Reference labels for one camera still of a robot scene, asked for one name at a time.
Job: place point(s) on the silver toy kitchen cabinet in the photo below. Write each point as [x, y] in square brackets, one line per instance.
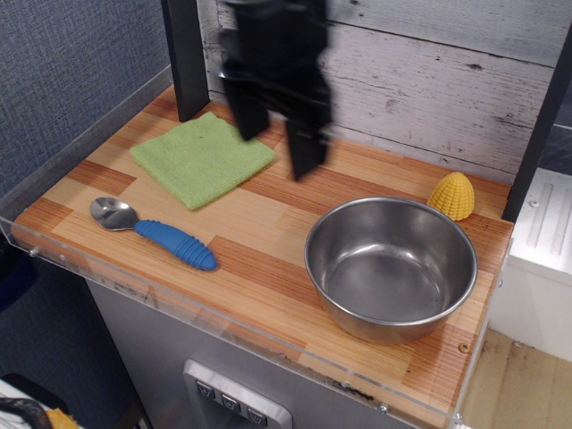
[154, 348]

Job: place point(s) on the white aluminium rail block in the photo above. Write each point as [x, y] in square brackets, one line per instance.
[532, 304]

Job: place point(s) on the silver button control panel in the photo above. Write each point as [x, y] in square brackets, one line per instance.
[242, 407]

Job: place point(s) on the yellow object bottom left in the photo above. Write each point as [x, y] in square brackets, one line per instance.
[59, 420]

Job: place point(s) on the green cloth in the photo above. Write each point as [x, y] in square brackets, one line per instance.
[201, 160]

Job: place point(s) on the blue handled metal spoon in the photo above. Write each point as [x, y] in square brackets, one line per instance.
[115, 215]

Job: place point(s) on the clear acrylic guard rail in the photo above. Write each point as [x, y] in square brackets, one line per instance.
[260, 296]

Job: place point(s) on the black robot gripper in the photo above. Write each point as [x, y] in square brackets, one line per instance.
[271, 64]

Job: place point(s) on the yellow toy corn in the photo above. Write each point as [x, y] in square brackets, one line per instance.
[453, 196]

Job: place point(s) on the stainless steel bowl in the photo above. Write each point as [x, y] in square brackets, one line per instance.
[390, 270]

